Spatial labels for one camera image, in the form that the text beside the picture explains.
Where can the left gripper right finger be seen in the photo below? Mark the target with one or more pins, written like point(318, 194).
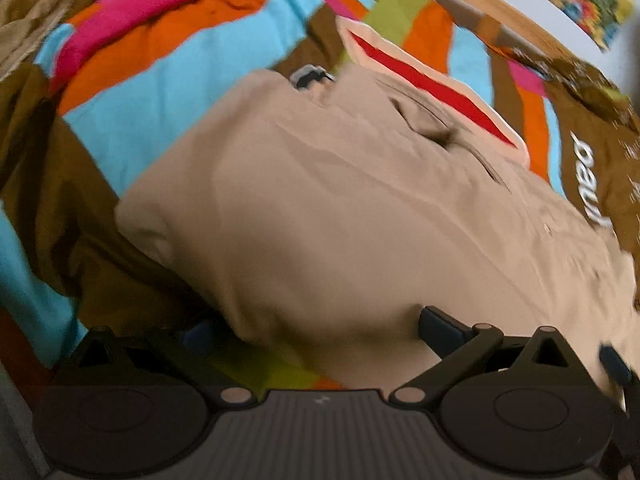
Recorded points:
point(460, 348)

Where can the colourful striped monkey duvet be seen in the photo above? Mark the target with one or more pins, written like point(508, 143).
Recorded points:
point(116, 84)

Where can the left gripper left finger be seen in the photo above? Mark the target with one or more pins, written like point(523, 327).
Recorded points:
point(179, 356)

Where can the brown corduroy garment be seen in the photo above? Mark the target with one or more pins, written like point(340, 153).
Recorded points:
point(24, 25)

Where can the beige hooded zip jacket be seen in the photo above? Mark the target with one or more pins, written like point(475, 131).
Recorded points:
point(320, 222)

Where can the brown PF patterned pillow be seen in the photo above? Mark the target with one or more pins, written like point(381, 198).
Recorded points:
point(586, 84)

